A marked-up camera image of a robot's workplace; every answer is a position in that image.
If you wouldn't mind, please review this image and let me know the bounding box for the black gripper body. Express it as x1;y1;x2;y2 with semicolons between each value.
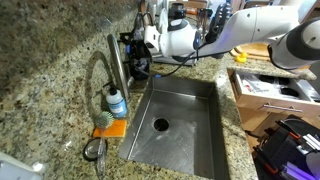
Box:
120;32;151;66

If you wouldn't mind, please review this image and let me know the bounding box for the chrome gooseneck faucet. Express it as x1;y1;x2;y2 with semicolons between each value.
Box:
107;34;134;102

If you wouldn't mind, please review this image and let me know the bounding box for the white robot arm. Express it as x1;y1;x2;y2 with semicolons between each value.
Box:
121;5;320;70

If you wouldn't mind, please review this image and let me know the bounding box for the open white drawer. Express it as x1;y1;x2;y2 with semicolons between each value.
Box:
229;70;320;118

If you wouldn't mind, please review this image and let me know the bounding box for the white soap pump bottle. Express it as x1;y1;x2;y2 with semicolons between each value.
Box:
106;87;127;119

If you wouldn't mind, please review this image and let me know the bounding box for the green dish brush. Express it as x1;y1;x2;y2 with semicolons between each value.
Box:
95;111;114;180

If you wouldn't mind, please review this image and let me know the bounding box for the orange sponge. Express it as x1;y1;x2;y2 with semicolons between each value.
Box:
93;120;127;138

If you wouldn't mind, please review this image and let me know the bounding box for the stainless steel sink basin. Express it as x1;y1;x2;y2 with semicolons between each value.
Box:
119;76;230;180

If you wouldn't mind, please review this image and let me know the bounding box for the metal sink strainer lid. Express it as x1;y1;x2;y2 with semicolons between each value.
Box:
82;137;108;162

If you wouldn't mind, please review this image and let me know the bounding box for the yellow rubber duck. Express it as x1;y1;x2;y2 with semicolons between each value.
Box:
235;52;247;63

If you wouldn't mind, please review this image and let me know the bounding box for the wooden cutting board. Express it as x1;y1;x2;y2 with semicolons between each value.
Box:
230;43;270;61

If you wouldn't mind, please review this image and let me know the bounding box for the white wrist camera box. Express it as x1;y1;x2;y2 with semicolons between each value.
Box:
144;26;160;54

